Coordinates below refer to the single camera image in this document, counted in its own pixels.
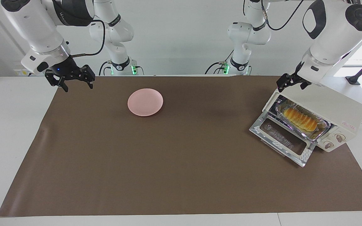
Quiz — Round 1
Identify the golden ridged bread loaf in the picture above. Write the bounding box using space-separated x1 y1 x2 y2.
283 108 319 132

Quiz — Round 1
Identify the aluminium foil baking tray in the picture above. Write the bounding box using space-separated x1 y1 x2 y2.
275 100 331 141

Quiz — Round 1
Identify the cream toaster oven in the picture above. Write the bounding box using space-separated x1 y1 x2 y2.
249 83 362 167

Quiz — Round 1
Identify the glass oven door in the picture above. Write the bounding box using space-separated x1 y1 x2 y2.
249 110 318 167

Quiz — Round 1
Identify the pink round plate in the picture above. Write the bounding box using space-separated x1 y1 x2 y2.
127 88 164 117

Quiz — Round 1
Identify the brown table mat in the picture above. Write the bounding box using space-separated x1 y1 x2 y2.
0 75 362 218

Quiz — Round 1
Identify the black right base cable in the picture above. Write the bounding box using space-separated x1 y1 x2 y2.
98 61 114 76

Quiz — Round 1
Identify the black base cable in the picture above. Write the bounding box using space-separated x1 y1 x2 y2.
204 49 236 75
98 61 114 76

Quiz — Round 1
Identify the metal oven wire rack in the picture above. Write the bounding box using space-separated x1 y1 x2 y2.
269 95 336 140

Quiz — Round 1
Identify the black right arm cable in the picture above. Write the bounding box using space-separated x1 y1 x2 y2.
71 19 105 59

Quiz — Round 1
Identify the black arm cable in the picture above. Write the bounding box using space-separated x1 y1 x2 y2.
261 0 304 31
71 19 105 59

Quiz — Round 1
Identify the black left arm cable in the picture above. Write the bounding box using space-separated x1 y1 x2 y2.
261 0 304 31

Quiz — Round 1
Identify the black left base cable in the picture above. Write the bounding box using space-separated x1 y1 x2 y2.
204 49 236 75

